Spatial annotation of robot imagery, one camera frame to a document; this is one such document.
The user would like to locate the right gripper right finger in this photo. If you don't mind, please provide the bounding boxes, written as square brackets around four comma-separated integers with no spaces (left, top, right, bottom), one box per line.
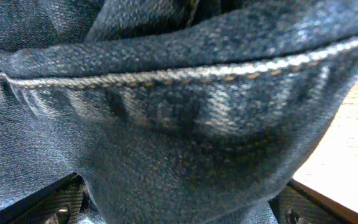
[269,179,358,224]

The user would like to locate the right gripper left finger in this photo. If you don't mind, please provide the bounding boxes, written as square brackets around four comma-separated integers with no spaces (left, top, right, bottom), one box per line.
[0,173,89,224]

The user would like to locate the blue denim jeans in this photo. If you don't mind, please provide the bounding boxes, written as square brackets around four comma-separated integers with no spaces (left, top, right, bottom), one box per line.
[0,0,358,223]

